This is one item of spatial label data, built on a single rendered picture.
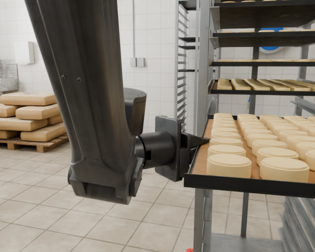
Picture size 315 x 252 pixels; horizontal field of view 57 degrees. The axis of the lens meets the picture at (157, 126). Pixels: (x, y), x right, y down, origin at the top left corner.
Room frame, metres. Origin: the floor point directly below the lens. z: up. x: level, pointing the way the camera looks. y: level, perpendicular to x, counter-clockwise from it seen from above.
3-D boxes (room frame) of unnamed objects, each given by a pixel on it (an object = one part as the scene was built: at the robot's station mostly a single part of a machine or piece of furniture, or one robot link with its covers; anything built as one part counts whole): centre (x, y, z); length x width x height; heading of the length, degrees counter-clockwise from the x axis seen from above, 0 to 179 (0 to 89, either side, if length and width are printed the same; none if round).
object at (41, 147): (4.12, 1.86, 0.06); 1.20 x 0.80 x 0.11; 75
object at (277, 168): (0.31, -0.14, 1.02); 0.05 x 0.05 x 0.02
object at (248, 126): (0.58, -0.20, 1.00); 0.05 x 0.05 x 0.02
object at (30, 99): (4.13, 1.81, 0.64); 0.72 x 0.42 x 0.15; 79
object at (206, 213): (1.26, -0.24, 0.60); 0.64 x 0.03 x 0.03; 168
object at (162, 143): (0.46, 0.00, 1.00); 0.07 x 0.07 x 0.10; 33
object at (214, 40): (1.26, -0.24, 1.23); 0.64 x 0.03 x 0.03; 168
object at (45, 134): (4.06, 1.57, 0.19); 0.72 x 0.42 x 0.15; 167
